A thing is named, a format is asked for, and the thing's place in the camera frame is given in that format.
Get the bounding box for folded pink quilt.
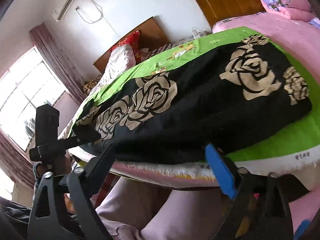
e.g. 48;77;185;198
259;0;320;28

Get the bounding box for leopard print cloth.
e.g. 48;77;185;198
82;79;100;94

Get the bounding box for white floral quilt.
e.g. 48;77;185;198
82;44;140;100

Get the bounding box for person's legs in pink trousers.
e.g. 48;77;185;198
95;174;234;240

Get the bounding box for red patterned pillow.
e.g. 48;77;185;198
110;30;142;58

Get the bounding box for pink bed sheet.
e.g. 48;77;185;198
212;12;320;120

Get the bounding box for black rose print pants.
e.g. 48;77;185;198
72;36;313;164

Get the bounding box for mauve curtain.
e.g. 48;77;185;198
0;130;35;188
29;22;87;105

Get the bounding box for white fringed blanket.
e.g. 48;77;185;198
67;146;320;188

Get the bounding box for white wall air conditioner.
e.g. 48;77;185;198
52;0;83;22

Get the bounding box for green printed blanket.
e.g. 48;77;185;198
69;26;320;165

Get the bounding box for small wooden headboard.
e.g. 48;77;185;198
93;16;172;74

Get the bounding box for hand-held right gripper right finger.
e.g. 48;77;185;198
205;144;294;240

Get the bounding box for white charger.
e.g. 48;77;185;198
191;27;208;39

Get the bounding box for checkered cloth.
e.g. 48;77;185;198
145;42;175;58

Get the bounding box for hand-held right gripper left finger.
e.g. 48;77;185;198
27;144;116;240

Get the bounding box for air conditioner power cable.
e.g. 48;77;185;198
75;0;103;24

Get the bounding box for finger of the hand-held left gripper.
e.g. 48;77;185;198
57;126;102;149

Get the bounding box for bright window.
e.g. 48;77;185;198
0;45;69;153

